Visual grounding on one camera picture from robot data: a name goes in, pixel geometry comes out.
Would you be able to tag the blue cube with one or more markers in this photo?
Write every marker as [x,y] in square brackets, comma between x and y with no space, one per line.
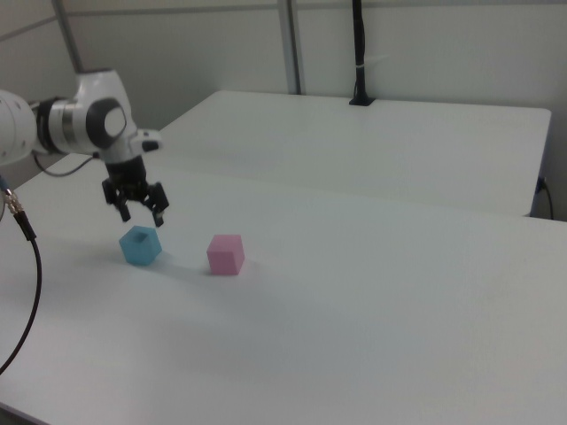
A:
[140,245]

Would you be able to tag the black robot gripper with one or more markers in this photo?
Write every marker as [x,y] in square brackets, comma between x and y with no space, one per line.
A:
[128,177]

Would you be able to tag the black camera stand pole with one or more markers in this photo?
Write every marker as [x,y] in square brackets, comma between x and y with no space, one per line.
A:
[359,53]

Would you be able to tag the pink cube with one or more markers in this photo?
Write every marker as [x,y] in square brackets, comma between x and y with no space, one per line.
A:
[225,254]

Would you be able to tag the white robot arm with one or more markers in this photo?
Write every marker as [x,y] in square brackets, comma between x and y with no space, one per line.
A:
[66,119]

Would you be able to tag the metal partition post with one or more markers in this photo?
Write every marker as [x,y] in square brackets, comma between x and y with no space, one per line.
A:
[292,44]

